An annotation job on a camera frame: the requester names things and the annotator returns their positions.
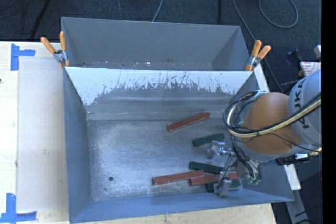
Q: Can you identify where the red-brown flat block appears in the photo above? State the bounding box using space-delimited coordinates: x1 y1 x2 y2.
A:
151 170 205 186
166 111 212 133
188 172 238 187

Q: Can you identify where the black cylinder on white bracket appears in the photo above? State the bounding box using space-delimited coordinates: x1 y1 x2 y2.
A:
275 152 320 166

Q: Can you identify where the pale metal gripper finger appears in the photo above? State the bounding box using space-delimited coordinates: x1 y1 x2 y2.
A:
206 140 236 159
213 171 233 197

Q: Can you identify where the grey metal bin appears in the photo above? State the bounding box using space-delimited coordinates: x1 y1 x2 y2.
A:
60 17 295 224

